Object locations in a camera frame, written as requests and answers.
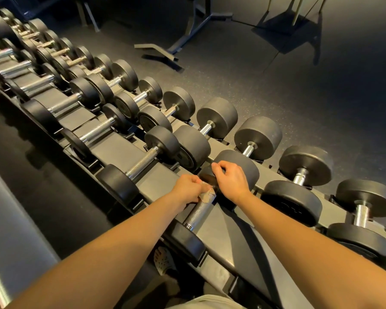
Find stool with tan legs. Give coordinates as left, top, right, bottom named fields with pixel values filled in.
left=252, top=0, right=329, bottom=37

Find rows of black dumbbells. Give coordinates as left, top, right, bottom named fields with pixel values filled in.
left=0, top=8, right=386, bottom=259

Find dark grey dumbbell rack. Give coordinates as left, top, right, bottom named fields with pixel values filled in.
left=0, top=72, right=386, bottom=309

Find grey equipment leg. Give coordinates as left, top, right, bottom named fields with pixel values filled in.
left=75, top=0, right=101, bottom=33

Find beige shorts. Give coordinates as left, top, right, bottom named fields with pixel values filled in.
left=165, top=294, right=249, bottom=309

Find person's left forearm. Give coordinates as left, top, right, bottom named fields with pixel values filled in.
left=5, top=194, right=188, bottom=309

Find black rubber dumbbell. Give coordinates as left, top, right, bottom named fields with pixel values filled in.
left=162, top=165, right=226, bottom=265

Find white perforated clog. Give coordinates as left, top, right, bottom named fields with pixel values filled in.
left=153, top=247, right=178, bottom=277

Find person's left hand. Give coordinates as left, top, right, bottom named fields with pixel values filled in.
left=170, top=173, right=213, bottom=212

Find person's right forearm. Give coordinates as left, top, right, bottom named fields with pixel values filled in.
left=234, top=191, right=386, bottom=309

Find grey weight bench frame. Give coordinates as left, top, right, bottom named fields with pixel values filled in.
left=134, top=0, right=234, bottom=62

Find person's right hand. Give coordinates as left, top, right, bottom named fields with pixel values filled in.
left=211, top=161, right=252, bottom=205

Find grey metal beam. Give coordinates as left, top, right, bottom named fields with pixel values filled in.
left=0, top=158, right=60, bottom=309

